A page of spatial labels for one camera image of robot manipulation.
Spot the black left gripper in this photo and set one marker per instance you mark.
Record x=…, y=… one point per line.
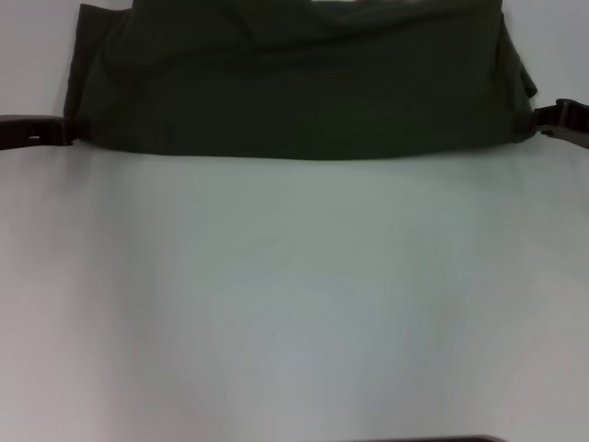
x=32, y=131

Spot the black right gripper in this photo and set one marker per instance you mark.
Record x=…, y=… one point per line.
x=566, y=120

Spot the dark green FREE t-shirt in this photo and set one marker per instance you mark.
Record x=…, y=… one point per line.
x=285, y=83

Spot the dark rounded base edge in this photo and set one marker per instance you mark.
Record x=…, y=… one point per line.
x=460, y=438

